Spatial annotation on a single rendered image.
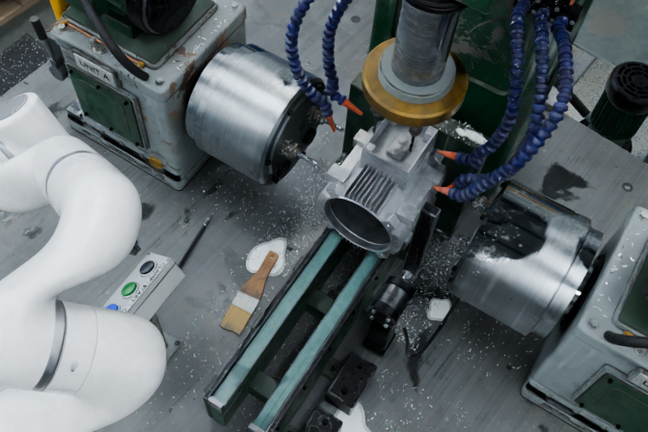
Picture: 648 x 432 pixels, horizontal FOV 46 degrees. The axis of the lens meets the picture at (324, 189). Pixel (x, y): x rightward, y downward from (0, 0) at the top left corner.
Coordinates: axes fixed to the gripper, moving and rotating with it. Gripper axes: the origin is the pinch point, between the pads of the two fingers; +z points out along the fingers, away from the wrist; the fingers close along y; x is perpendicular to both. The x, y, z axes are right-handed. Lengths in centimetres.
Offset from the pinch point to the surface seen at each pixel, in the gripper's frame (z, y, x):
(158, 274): 6.8, -0.4, -3.4
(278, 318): 30.6, 9.8, -10.3
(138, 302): 7.2, -6.4, -3.7
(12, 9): 10, 86, 194
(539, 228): 28, 42, -52
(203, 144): 4.0, 28.4, 10.0
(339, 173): 15.6, 36.4, -15.2
